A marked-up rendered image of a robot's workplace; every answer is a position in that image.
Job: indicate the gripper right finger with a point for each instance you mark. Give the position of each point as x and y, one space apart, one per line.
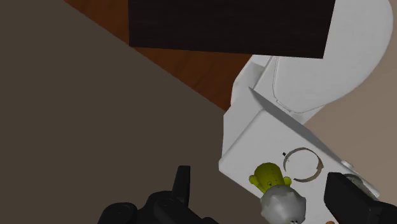
347 198

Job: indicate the green cactus in grey pot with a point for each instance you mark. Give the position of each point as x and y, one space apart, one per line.
280 203

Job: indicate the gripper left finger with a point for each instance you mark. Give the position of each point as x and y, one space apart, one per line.
181 186

